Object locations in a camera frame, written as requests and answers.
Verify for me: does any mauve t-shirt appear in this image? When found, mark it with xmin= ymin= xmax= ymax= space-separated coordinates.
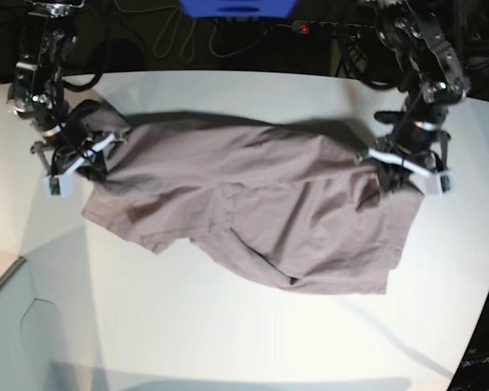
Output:
xmin=83 ymin=108 xmax=423 ymax=295

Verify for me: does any black power strip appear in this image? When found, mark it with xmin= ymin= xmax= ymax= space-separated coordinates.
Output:
xmin=289 ymin=20 xmax=376 ymax=39

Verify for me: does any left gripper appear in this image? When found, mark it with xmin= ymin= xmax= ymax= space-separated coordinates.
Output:
xmin=357 ymin=108 xmax=451 ymax=194

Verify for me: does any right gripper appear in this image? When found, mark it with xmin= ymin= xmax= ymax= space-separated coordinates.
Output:
xmin=29 ymin=122 xmax=125 ymax=182

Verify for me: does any blue plastic bin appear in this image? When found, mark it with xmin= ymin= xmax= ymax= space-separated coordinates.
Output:
xmin=179 ymin=0 xmax=297 ymax=18

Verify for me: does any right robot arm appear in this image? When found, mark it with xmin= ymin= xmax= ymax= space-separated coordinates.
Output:
xmin=7 ymin=1 xmax=113 ymax=182

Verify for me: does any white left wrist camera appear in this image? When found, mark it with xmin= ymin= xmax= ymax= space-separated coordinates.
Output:
xmin=425 ymin=169 xmax=457 ymax=196

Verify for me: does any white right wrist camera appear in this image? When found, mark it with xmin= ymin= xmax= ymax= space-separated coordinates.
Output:
xmin=42 ymin=173 xmax=73 ymax=198

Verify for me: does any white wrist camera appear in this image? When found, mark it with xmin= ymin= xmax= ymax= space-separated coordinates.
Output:
xmin=425 ymin=169 xmax=457 ymax=196
xmin=42 ymin=173 xmax=73 ymax=198

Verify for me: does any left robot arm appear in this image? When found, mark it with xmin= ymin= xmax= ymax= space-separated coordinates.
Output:
xmin=358 ymin=1 xmax=470 ymax=196

